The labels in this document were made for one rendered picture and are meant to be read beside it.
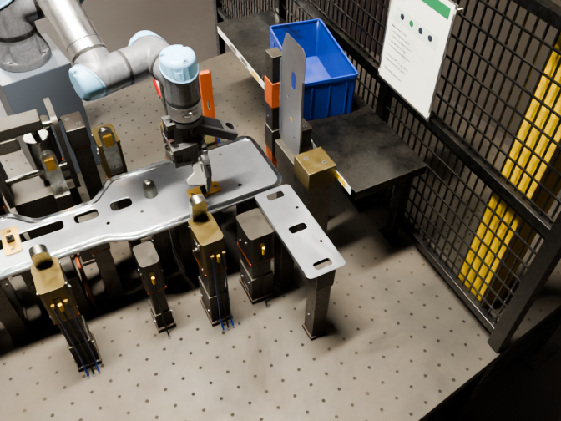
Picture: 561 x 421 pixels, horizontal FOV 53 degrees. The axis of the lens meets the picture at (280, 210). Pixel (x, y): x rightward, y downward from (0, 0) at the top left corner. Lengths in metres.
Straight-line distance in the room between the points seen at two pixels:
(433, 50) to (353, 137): 0.33
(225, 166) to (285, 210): 0.22
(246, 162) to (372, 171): 0.33
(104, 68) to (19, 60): 0.60
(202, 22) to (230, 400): 3.11
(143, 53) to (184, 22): 2.94
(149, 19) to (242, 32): 2.30
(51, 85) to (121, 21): 2.49
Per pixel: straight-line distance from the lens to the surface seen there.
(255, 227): 1.39
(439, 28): 1.36
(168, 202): 1.44
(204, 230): 1.31
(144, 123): 2.17
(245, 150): 1.56
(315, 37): 1.83
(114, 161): 1.55
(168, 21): 4.21
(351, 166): 1.48
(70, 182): 1.61
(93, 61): 1.23
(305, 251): 1.32
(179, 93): 1.20
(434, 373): 1.54
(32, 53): 1.80
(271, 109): 1.65
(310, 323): 1.48
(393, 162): 1.51
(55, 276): 1.30
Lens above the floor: 2.04
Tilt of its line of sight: 48 degrees down
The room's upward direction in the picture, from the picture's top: 1 degrees clockwise
